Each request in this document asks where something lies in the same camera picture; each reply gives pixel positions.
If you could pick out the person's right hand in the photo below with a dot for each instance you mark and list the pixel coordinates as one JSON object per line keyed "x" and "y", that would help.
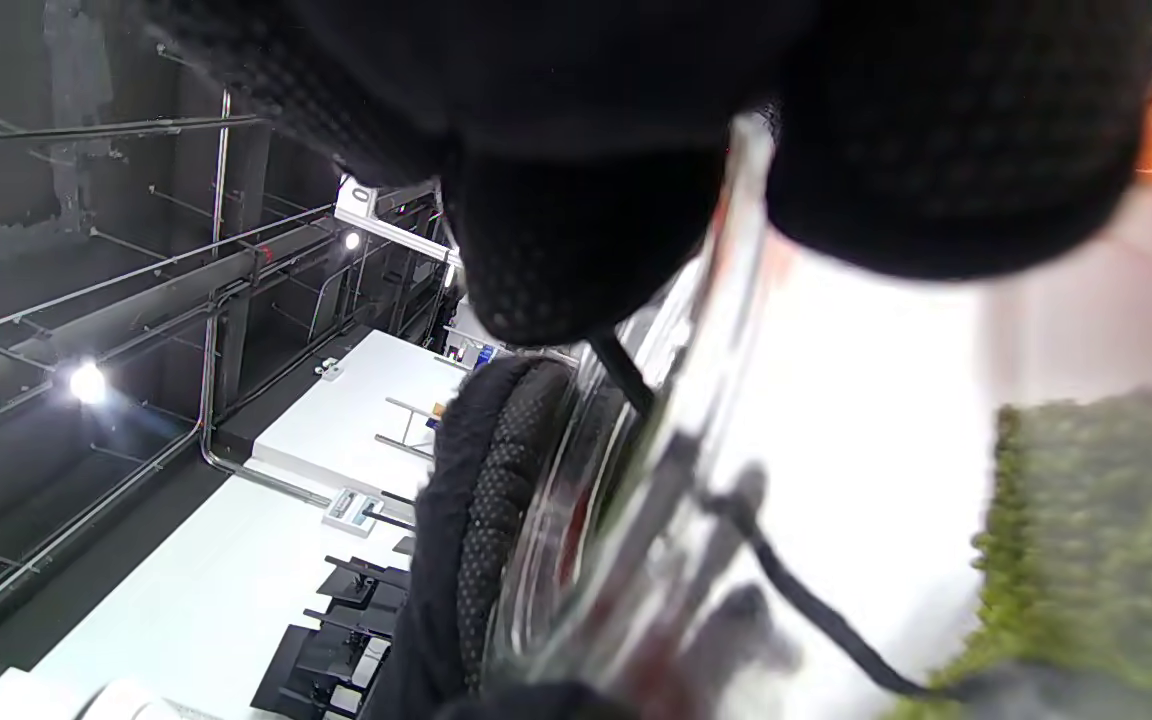
{"x": 586, "y": 100}

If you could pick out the person's left hand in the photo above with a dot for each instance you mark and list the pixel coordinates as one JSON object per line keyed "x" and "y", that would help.
{"x": 476, "y": 520}

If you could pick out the black measuring scoop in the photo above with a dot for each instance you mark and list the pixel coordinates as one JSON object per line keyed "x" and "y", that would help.
{"x": 816, "y": 605}

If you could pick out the clear glass jar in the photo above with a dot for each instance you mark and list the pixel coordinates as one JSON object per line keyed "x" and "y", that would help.
{"x": 836, "y": 420}

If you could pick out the pile of green mung beans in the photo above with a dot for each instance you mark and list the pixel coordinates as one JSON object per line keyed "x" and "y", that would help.
{"x": 1106, "y": 540}

